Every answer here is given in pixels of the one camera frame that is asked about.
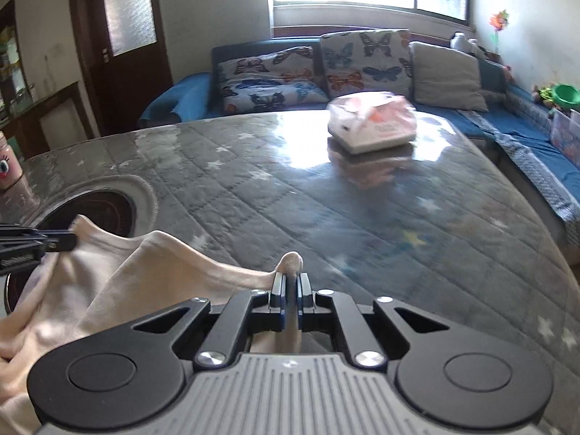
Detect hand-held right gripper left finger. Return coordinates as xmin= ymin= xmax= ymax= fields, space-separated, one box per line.
xmin=131 ymin=274 xmax=288 ymax=370

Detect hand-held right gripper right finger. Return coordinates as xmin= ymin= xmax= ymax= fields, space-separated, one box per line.
xmin=296 ymin=274 xmax=451 ymax=370

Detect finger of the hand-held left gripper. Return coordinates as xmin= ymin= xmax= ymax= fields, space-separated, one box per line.
xmin=0 ymin=223 xmax=79 ymax=275

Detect cream knit garment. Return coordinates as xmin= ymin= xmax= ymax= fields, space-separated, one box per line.
xmin=0 ymin=214 xmax=303 ymax=435

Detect round black induction cooker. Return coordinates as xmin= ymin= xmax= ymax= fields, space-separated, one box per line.
xmin=4 ymin=176 xmax=158 ymax=315

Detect pink cup with eye print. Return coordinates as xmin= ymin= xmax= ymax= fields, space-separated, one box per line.
xmin=0 ymin=131 xmax=25 ymax=191

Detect dark wooden cabinet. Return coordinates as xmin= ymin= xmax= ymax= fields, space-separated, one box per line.
xmin=0 ymin=0 xmax=99 ymax=160

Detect dark wooden door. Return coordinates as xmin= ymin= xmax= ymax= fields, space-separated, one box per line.
xmin=68 ymin=0 xmax=175 ymax=137

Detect tissue pack in plastic bag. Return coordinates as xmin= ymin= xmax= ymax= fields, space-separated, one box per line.
xmin=326 ymin=91 xmax=418 ymax=155

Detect flat butterfly print pillow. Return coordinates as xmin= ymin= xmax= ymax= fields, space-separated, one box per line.
xmin=213 ymin=45 xmax=330 ymax=114

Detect upright butterfly print pillow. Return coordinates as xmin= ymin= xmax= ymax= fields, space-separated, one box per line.
xmin=319 ymin=29 xmax=413 ymax=101

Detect plain grey pillow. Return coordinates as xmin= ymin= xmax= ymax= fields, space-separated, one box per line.
xmin=409 ymin=42 xmax=489 ymax=113

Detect blue corner sofa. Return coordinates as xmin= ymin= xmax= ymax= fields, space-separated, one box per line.
xmin=138 ymin=32 xmax=580 ymax=245

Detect black and white plush toy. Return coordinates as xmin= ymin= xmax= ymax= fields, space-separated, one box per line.
xmin=450 ymin=32 xmax=482 ymax=56

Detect clear plastic storage box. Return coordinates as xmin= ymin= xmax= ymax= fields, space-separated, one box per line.
xmin=550 ymin=109 xmax=580 ymax=168

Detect green and yellow toy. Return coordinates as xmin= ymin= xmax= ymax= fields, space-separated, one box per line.
xmin=532 ymin=84 xmax=556 ymax=108

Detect green plastic bowl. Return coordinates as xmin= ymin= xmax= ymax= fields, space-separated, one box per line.
xmin=550 ymin=83 xmax=580 ymax=111

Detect colourful pinwheel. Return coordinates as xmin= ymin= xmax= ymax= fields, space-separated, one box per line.
xmin=489 ymin=9 xmax=511 ymax=55

